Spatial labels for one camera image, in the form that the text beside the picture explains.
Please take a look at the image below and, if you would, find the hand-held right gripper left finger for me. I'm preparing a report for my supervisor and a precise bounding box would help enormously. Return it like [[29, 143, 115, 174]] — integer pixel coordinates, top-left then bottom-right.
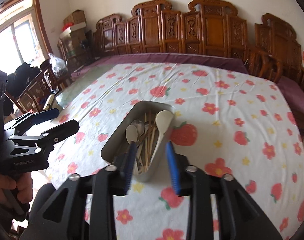
[[18, 141, 137, 240]]

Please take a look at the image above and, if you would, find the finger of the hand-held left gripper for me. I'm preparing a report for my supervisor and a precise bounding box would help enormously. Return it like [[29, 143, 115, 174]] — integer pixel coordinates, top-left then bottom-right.
[[3, 108, 60, 137], [8, 119, 80, 155]]

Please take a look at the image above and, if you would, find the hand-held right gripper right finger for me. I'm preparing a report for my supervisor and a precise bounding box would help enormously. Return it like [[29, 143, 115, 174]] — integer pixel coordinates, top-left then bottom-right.
[[165, 141, 283, 240]]

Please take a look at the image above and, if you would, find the light bamboo chopstick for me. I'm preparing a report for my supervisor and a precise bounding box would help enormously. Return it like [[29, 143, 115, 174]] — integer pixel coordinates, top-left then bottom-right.
[[145, 110, 153, 168], [139, 112, 147, 174]]

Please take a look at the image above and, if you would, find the rectangular metal tin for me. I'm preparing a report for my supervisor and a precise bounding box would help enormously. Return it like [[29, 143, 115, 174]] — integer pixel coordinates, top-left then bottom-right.
[[101, 100, 174, 183]]

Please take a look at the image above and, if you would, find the white spoon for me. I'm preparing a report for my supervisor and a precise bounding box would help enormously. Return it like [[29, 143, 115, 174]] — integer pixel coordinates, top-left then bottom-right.
[[148, 110, 174, 170], [125, 124, 139, 145]]

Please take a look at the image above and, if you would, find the metal spoon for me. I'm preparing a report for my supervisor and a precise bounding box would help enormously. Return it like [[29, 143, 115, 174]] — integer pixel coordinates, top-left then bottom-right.
[[137, 124, 149, 140], [131, 119, 145, 135]]

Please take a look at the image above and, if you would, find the person's left hand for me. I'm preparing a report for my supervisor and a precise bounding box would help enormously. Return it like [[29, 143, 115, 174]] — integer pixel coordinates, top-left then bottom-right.
[[0, 171, 34, 213]]

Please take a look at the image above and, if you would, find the wooden dining chair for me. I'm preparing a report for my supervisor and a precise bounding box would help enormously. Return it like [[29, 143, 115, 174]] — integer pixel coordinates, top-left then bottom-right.
[[6, 60, 72, 115]]

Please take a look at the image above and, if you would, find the black clothing pile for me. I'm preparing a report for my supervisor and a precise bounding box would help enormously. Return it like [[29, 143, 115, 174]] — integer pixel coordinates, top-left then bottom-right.
[[6, 62, 42, 100]]

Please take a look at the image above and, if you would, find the clear plastic bag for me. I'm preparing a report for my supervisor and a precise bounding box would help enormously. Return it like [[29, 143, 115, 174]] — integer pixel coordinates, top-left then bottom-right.
[[48, 52, 69, 77]]

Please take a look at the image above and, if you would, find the floral strawberry tablecloth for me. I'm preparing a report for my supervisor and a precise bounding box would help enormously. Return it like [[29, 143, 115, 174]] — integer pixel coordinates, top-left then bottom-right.
[[43, 62, 304, 240]]

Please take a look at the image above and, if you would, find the black standing fan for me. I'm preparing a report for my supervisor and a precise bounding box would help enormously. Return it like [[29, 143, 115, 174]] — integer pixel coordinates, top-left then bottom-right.
[[79, 39, 92, 60]]

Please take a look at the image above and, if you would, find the wood framed glass door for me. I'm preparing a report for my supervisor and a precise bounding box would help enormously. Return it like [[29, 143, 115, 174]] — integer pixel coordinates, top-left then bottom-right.
[[0, 0, 54, 73]]

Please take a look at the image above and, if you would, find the large brown cardboard box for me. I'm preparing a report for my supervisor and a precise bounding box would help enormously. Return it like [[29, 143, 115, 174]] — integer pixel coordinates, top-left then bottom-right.
[[68, 29, 92, 55]]

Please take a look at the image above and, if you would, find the white flat box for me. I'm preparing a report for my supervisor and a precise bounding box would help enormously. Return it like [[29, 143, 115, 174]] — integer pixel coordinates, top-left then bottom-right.
[[61, 22, 87, 34]]

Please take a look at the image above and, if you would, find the long purple sofa cushion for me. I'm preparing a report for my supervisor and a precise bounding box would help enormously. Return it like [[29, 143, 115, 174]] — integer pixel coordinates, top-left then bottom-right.
[[72, 52, 250, 79]]

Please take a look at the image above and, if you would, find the carved wooden sofa bench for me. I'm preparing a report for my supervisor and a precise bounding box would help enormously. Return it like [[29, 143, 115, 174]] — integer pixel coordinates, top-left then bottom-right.
[[93, 0, 250, 58]]

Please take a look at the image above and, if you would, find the purple armchair cushion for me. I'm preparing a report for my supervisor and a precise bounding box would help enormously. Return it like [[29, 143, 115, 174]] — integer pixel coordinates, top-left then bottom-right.
[[277, 76, 304, 120]]

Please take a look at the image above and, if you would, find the carved wooden armchair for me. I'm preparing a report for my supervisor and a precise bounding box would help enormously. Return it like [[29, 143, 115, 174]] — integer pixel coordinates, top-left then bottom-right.
[[247, 13, 304, 85]]

